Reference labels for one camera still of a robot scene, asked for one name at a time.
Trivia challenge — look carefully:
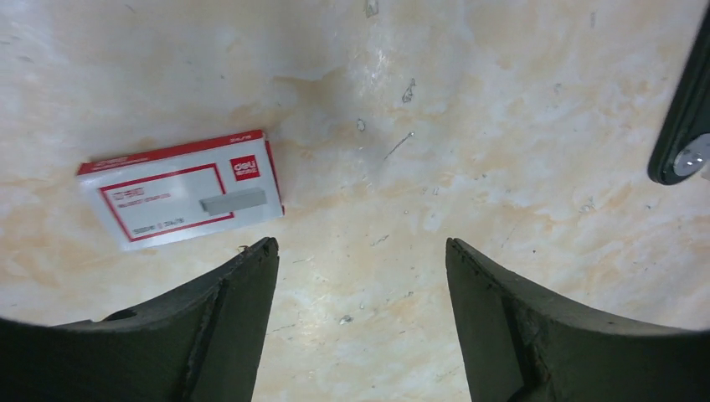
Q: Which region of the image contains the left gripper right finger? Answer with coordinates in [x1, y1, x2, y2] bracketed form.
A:
[445, 238, 709, 401]

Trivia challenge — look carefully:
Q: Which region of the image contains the red white staple box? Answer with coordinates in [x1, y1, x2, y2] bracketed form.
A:
[76, 130, 285, 250]

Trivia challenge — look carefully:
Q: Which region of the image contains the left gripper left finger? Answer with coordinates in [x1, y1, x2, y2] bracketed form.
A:
[1, 237, 280, 401]

